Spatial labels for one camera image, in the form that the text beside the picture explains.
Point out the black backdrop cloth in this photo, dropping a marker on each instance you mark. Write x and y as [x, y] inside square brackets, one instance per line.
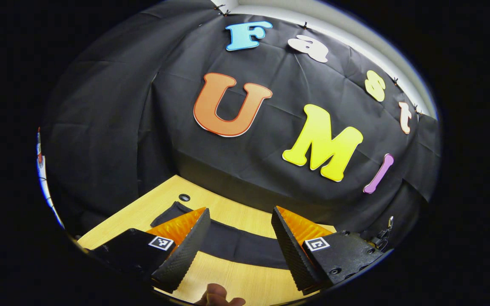
[143, 106]

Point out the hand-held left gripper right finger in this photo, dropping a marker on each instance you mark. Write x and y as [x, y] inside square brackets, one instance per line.
[289, 250]

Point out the black jeans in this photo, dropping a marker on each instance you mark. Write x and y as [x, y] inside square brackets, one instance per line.
[236, 244]

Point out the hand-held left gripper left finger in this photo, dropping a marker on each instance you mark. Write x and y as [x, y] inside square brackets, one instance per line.
[185, 250]

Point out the metal clip hook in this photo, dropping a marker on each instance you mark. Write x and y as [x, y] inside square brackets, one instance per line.
[384, 238]

